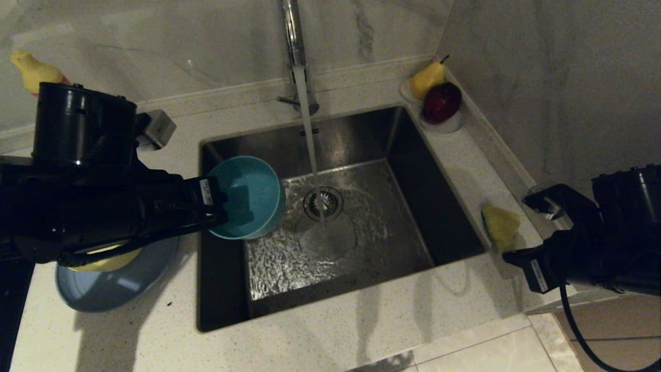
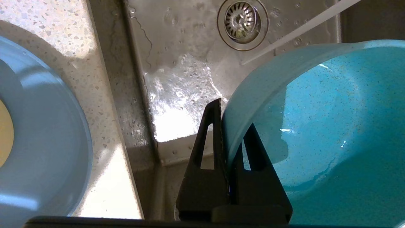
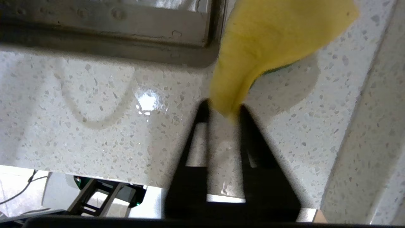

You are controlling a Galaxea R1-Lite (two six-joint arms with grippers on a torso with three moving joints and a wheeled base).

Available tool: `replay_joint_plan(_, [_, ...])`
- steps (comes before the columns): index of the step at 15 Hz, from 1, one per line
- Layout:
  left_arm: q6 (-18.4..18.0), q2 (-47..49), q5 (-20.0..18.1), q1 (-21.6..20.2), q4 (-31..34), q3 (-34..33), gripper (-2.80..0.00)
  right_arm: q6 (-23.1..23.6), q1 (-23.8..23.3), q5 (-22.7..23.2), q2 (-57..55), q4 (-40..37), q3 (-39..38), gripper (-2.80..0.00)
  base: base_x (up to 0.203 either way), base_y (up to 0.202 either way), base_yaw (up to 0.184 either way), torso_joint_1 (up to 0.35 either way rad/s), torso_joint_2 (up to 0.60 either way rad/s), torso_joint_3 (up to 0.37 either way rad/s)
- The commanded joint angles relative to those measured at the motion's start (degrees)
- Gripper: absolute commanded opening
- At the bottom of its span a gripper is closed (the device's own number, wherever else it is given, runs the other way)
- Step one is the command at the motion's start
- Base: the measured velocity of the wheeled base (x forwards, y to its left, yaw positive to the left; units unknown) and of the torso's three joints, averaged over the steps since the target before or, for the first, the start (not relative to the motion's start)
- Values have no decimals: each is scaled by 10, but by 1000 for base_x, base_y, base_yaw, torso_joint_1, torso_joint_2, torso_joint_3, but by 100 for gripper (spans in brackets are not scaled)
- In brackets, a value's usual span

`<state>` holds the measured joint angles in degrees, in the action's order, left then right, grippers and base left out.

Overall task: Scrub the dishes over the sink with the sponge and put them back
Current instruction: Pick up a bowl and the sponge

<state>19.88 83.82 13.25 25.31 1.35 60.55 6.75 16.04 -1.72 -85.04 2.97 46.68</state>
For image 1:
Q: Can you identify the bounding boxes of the teal bowl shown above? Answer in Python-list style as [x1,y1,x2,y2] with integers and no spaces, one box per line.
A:
[207,156,286,240]

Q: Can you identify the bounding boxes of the yellow green sponge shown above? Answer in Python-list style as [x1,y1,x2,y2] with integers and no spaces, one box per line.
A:
[481,204,521,254]

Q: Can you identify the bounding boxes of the chrome faucet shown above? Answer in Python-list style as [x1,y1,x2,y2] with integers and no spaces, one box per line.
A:
[277,0,321,116]

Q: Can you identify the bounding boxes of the orange dish soap bottle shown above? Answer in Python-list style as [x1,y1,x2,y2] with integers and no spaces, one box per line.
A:
[10,50,70,96]

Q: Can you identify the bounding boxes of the metal sink drain strainer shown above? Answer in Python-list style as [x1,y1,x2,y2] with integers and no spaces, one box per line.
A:
[303,187,344,223]

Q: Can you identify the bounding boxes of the stainless steel sink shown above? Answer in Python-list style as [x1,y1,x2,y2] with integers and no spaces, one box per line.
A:
[197,106,487,332]

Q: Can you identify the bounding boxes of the yellow plastic bowl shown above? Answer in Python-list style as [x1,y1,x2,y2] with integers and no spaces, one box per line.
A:
[67,245,143,273]

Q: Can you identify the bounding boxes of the blue round plate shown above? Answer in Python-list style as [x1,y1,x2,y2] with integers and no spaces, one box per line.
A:
[55,235,180,313]

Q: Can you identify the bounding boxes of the clear tap water stream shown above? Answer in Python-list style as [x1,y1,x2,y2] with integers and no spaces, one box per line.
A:
[293,67,328,223]

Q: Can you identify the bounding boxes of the small white fruit dish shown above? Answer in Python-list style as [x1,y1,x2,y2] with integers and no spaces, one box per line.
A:
[400,77,464,136]

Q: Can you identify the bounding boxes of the dark red apple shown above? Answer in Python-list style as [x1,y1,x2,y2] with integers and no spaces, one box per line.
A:
[422,82,463,125]

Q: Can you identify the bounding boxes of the black induction cooktop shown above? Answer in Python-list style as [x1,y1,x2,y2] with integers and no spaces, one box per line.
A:
[0,256,36,372]

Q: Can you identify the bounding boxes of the yellow pear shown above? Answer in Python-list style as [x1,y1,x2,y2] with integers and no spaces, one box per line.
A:
[412,56,449,100]

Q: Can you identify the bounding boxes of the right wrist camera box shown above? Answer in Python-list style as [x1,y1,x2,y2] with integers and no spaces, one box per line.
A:
[523,183,579,220]

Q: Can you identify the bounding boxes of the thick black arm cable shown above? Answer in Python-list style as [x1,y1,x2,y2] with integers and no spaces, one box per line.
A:
[559,282,661,372]

